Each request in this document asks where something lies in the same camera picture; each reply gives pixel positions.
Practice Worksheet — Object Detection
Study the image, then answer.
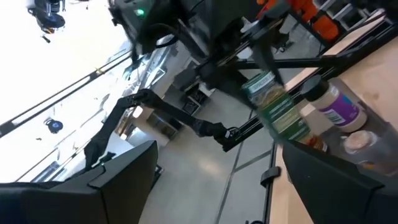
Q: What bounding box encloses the black ceiling cable reel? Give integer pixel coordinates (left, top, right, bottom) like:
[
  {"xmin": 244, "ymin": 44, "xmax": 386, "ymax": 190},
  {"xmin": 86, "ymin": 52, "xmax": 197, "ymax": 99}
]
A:
[
  {"xmin": 45, "ymin": 118, "xmax": 65, "ymax": 134},
  {"xmin": 27, "ymin": 0, "xmax": 67, "ymax": 35}
]

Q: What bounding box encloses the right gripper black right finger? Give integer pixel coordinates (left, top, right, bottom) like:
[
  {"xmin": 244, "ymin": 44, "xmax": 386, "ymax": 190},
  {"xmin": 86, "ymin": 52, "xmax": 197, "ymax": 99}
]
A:
[{"xmin": 281, "ymin": 140, "xmax": 385, "ymax": 224}]

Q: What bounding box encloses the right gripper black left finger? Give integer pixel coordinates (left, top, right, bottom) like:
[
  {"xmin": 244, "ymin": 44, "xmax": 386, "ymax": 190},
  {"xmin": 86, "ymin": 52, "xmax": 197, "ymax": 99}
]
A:
[{"xmin": 88, "ymin": 140, "xmax": 159, "ymax": 224}]

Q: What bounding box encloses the orange black equipment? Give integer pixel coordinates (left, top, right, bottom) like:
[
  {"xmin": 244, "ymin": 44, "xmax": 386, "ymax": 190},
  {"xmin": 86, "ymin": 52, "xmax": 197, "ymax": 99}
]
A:
[{"xmin": 256, "ymin": 0, "xmax": 340, "ymax": 43}]

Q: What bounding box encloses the green-lidded glass spice jar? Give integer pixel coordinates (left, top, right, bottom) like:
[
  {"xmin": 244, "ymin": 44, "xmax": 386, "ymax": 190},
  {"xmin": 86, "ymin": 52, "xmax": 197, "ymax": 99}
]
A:
[{"xmin": 241, "ymin": 70, "xmax": 313, "ymax": 146}]

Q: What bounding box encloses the black ceiling beam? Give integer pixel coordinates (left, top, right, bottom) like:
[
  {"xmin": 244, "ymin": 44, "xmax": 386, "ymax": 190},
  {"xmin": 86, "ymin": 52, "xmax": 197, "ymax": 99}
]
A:
[{"xmin": 0, "ymin": 51, "xmax": 132, "ymax": 138}]

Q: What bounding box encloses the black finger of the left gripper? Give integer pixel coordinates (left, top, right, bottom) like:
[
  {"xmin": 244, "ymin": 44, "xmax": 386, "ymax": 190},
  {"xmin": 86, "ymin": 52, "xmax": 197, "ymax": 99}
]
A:
[
  {"xmin": 250, "ymin": 21, "xmax": 284, "ymax": 85},
  {"xmin": 198, "ymin": 62, "xmax": 259, "ymax": 109}
]

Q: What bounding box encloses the large grey translucent bin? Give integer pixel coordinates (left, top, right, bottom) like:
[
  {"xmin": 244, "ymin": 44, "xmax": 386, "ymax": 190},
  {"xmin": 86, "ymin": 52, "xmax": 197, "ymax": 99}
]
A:
[{"xmin": 310, "ymin": 77, "xmax": 398, "ymax": 178}]

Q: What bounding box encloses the purple-labelled spice bottle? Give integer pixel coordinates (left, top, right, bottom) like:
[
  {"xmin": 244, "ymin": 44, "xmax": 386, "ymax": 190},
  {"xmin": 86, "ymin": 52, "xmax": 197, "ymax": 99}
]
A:
[{"xmin": 300, "ymin": 74, "xmax": 368, "ymax": 134}]

